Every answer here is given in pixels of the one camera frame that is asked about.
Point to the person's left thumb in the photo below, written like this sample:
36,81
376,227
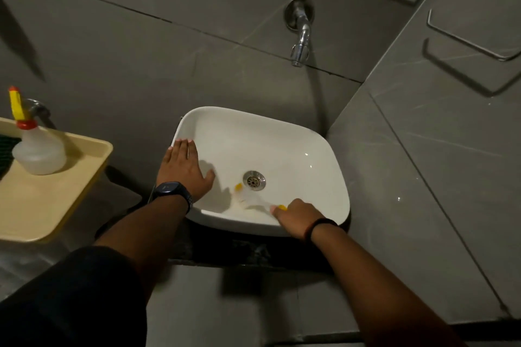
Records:
207,179

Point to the person's right hand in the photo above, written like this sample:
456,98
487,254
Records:
299,218

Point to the dark green mesh mat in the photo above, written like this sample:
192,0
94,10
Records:
6,153

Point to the black clothing sleeve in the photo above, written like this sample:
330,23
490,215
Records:
73,302

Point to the white ceramic sink basin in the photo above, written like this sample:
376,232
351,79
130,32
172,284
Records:
285,143

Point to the beige plastic tray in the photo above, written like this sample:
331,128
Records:
49,200

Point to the person's left hand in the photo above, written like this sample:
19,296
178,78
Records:
181,167

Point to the dark blue wristwatch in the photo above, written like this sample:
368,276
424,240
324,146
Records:
173,191

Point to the metal sink drain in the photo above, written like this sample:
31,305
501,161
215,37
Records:
254,181

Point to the translucent spray bottle yellow nozzle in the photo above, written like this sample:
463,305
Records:
38,151

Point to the chrome wall tap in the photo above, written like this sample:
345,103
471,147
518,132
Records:
38,108

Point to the black wristband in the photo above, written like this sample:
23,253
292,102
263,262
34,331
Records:
319,224

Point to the chrome wall faucet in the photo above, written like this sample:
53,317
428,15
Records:
301,29

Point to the person's right fingers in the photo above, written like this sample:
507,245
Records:
287,208

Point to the metal towel bar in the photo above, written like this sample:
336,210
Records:
468,42

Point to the person's right forearm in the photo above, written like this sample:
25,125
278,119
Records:
378,294

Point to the person's left forearm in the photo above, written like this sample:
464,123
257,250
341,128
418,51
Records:
150,233

